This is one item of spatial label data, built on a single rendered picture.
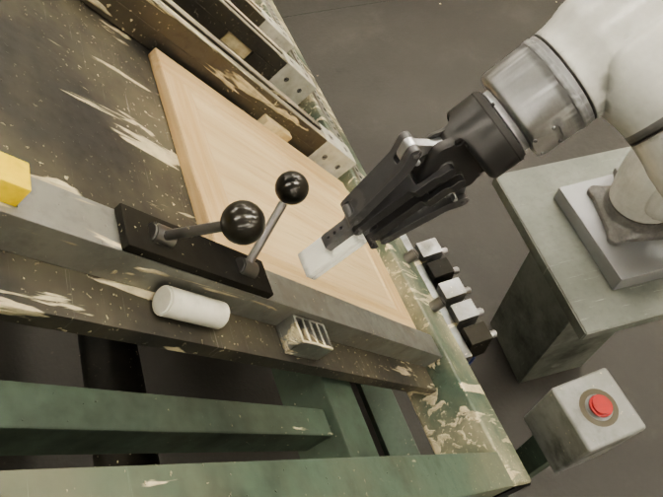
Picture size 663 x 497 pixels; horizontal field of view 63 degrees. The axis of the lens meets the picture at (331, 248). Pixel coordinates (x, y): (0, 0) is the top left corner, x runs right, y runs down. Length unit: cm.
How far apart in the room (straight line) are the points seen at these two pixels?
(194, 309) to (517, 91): 35
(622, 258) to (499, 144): 101
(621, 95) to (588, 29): 6
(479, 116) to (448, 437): 71
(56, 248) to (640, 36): 48
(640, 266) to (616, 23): 104
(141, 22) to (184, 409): 61
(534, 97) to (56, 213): 39
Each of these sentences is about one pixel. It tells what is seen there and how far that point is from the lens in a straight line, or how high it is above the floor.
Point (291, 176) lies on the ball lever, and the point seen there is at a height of 145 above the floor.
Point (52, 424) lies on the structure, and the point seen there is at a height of 146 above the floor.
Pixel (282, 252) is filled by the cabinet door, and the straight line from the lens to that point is 80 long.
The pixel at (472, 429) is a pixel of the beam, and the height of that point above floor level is 90.
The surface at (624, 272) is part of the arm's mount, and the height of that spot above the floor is 80.
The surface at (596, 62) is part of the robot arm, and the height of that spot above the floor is 162.
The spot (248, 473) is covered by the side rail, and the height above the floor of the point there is 145.
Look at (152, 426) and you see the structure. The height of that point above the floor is 138.
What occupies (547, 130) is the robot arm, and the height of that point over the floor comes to 157.
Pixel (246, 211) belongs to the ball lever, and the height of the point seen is 154.
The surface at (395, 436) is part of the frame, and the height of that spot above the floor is 18.
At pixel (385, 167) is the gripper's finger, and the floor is 153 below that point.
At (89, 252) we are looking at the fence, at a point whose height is 151.
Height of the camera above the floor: 189
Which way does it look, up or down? 56 degrees down
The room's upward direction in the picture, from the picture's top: straight up
